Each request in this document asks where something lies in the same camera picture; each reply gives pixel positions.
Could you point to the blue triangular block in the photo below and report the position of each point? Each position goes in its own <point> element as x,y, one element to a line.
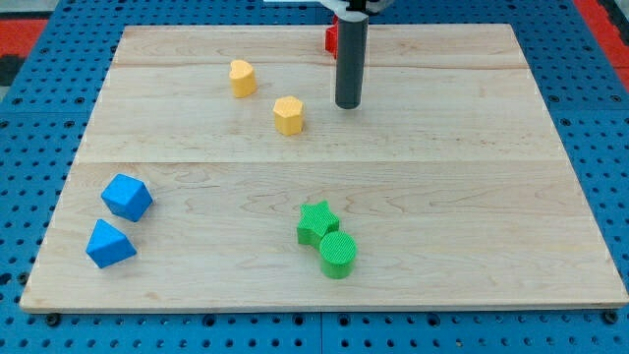
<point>107,245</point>

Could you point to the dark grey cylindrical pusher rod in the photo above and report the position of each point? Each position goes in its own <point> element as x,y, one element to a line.
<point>350,62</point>

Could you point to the white rod mount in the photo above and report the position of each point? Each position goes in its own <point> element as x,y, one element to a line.
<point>355,11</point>

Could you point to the yellow hexagon block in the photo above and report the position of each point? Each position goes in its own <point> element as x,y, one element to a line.
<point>288,115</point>

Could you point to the yellow heart block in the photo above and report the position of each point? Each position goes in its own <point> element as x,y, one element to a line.
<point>242,78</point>

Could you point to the green star block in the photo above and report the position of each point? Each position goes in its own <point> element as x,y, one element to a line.
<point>316,221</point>

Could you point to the red star block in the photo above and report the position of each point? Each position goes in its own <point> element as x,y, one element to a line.
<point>331,38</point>

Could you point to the blue cube block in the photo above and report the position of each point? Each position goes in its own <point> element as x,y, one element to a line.
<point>127,197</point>

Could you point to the green cylinder block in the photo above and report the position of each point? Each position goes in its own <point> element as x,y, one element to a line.
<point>337,252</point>

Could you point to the wooden board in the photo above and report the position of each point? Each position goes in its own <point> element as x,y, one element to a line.
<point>450,177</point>

